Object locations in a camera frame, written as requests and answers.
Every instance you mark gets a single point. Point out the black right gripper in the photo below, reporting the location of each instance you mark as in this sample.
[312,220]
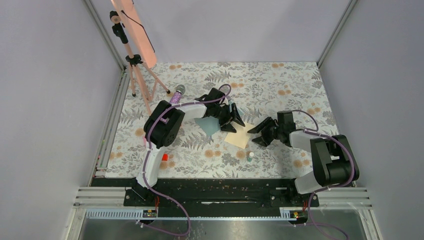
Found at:
[264,140]

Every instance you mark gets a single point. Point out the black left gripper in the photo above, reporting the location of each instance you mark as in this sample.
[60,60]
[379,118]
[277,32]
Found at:
[236,116]

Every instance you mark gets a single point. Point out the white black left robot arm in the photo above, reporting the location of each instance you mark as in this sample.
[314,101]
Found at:
[163,125]

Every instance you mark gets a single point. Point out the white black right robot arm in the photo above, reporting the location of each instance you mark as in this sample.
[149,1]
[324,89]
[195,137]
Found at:
[333,162]

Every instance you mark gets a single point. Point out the floral table mat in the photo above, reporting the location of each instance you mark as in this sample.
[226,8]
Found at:
[259,89]

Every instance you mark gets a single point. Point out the small glue stick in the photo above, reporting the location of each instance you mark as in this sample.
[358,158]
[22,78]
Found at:
[250,156]

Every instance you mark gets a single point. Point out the purple glitter microphone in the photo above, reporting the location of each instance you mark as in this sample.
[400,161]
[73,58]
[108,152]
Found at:
[177,95]

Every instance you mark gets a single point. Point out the pink tripod stand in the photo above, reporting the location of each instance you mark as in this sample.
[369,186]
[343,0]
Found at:
[134,62]

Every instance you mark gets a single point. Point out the pink light panel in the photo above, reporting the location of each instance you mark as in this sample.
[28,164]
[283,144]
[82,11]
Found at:
[129,16]

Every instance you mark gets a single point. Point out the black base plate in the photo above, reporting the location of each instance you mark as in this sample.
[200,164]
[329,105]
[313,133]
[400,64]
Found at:
[212,197]

